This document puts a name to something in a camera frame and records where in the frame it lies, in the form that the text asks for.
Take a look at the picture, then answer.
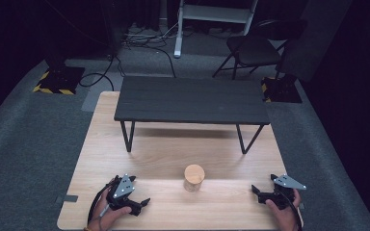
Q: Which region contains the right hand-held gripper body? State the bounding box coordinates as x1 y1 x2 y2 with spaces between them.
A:
257 173 307 211

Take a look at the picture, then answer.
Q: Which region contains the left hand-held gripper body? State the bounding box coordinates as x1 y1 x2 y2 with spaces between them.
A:
106 173 143 217

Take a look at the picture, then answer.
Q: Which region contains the round wooden cup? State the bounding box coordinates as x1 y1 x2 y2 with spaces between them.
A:
183 164 206 193

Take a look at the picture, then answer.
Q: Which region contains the person's right hand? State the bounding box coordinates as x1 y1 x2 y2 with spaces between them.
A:
265 188 304 231

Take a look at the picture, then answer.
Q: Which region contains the person's left hand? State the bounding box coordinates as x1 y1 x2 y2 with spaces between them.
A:
87 191 133 231

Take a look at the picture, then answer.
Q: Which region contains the grey tape piece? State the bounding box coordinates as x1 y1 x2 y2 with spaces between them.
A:
55 193 79 205

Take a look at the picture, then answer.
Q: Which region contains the black base with striped tape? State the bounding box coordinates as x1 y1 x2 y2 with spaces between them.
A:
260 74 304 105
32 57 87 96

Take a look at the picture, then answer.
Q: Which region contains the black low shelf table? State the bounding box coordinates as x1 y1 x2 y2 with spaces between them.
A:
113 75 272 156

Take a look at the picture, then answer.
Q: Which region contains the black folding chair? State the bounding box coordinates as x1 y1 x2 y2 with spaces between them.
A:
212 18 308 81

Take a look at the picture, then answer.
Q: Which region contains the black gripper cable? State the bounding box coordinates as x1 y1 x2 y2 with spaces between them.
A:
280 191 304 231
87 181 118 231

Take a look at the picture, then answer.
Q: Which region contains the black floor cable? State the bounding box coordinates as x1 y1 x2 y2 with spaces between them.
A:
78 54 127 92

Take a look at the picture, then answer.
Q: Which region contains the bundle of floor cables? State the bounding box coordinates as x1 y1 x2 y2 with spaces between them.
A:
120 21 191 79

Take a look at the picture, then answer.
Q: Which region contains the white metal stand frame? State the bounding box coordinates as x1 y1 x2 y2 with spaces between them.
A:
172 0 260 59

